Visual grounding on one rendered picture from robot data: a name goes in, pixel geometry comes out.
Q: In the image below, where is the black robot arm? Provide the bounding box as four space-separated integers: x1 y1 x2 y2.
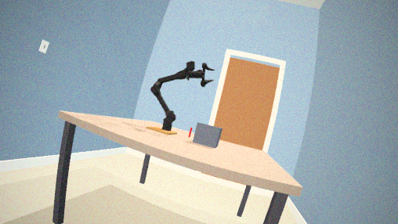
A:
150 61 195 132

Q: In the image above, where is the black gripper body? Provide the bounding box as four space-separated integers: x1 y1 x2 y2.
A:
195 63 207 87

